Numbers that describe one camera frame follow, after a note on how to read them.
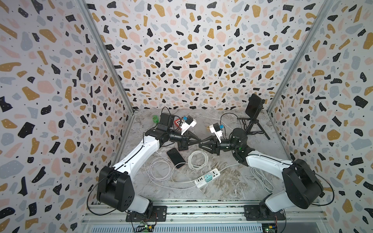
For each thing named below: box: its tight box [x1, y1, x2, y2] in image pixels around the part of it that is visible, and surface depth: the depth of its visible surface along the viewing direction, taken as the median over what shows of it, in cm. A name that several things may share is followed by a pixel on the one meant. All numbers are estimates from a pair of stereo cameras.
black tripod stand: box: [236, 117, 271, 141], surface depth 102 cm
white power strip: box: [194, 168, 221, 188], surface depth 84 cm
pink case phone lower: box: [166, 147, 187, 169], surface depth 96 cm
